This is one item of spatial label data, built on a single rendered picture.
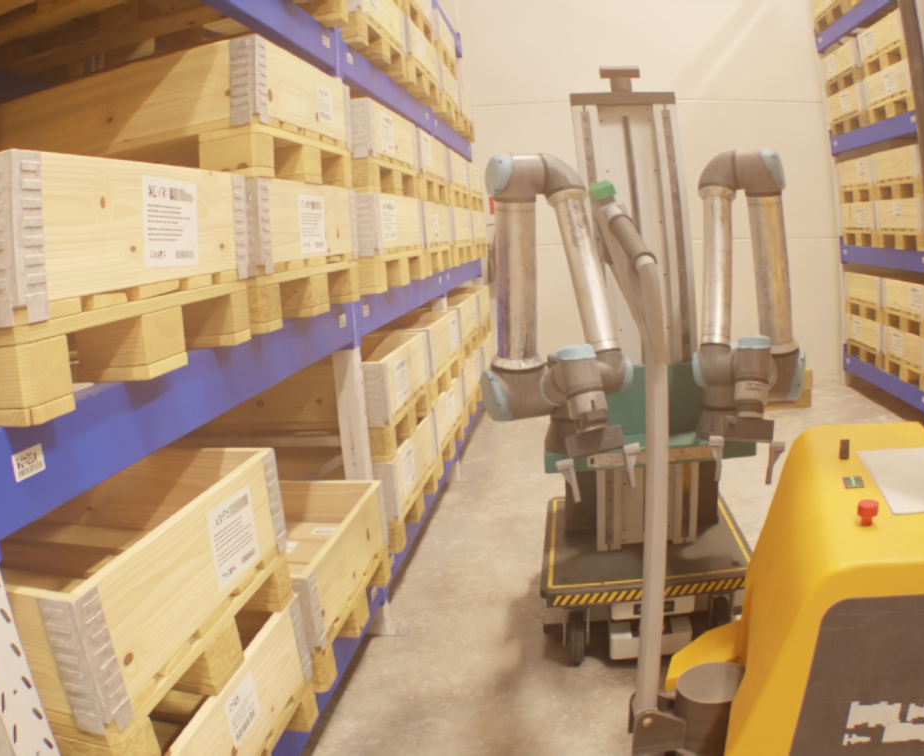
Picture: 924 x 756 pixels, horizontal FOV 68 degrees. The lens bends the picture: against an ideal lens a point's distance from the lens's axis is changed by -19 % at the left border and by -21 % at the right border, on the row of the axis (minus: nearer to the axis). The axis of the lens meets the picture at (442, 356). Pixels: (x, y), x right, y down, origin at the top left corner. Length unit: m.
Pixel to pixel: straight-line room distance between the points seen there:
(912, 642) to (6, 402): 1.27
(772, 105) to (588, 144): 4.62
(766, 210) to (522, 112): 4.65
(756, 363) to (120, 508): 1.53
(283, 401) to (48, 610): 1.95
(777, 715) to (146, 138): 1.73
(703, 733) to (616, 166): 1.70
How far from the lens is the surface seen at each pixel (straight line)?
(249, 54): 1.81
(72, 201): 1.09
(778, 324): 2.32
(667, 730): 1.67
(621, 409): 2.51
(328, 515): 2.68
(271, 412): 2.89
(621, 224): 1.27
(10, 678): 1.05
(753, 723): 1.26
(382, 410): 2.77
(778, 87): 7.05
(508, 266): 2.19
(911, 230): 5.33
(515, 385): 2.26
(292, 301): 2.08
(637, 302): 1.34
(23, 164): 1.00
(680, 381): 2.52
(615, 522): 2.66
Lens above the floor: 1.35
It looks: 8 degrees down
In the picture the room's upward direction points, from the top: 5 degrees counter-clockwise
